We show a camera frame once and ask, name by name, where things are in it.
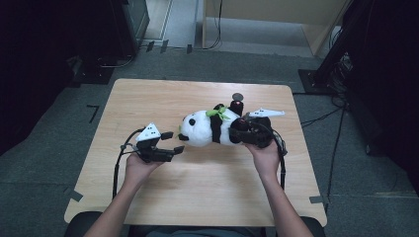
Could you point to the round black table grommet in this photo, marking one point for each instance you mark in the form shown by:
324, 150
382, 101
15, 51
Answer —
235, 95

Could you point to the light wooden desk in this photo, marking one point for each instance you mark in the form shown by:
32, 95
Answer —
263, 8

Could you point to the dark curtain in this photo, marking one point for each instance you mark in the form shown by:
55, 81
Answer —
392, 82
39, 65

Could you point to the black metal stand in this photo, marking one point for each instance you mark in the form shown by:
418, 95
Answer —
332, 49

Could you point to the person's right hand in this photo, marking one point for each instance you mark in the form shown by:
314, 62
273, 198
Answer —
267, 161

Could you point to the grey floor tape piece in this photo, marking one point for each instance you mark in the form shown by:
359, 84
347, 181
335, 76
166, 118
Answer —
318, 199
73, 194

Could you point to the person's knee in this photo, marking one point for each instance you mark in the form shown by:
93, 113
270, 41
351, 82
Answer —
79, 225
314, 227

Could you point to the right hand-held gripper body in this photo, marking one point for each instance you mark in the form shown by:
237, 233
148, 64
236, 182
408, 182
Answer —
262, 131

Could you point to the black floor base plate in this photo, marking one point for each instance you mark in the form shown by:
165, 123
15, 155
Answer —
94, 75

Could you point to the person's grey clothing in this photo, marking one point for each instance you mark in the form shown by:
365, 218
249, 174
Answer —
197, 232

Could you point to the person's left hand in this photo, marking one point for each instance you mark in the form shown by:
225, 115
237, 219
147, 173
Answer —
138, 171

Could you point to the person's left knee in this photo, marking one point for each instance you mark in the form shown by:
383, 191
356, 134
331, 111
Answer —
79, 225

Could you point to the black cabinet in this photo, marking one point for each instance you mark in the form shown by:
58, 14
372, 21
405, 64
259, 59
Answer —
131, 26

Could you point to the panda plush toy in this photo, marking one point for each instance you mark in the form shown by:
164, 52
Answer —
201, 130

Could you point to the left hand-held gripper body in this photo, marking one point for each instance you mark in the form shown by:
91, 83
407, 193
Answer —
148, 146

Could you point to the person's right knee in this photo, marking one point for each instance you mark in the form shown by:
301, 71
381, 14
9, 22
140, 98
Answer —
314, 227

